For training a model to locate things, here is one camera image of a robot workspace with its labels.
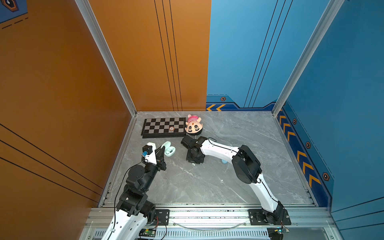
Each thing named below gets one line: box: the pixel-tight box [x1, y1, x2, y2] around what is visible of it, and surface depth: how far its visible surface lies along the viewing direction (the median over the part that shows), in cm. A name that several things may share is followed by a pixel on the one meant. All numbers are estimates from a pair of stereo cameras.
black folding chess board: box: [141, 117, 187, 139], surface depth 108 cm
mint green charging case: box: [161, 141, 176, 157], surface depth 71 cm
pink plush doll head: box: [184, 114, 203, 135], surface depth 104 cm
